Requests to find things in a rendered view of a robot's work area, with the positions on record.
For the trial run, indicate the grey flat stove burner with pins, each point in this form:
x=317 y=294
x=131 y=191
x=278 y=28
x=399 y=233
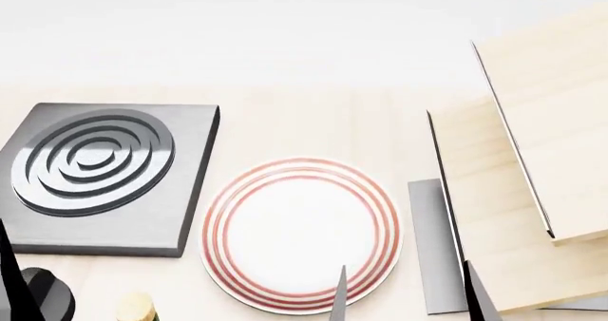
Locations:
x=142 y=207

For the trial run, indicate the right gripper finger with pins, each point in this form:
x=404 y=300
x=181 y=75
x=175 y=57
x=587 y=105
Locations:
x=479 y=299
x=339 y=299

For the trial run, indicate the white plate with red rings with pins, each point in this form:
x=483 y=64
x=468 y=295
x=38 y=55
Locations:
x=304 y=228

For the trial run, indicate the light wooden cabinet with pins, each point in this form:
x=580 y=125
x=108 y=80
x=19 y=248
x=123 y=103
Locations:
x=532 y=150

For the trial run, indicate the cream round ramekin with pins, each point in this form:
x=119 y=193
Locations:
x=135 y=308

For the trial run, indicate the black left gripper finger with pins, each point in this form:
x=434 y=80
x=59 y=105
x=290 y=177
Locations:
x=12 y=292

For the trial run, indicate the black bowl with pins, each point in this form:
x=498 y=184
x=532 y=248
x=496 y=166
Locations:
x=54 y=296

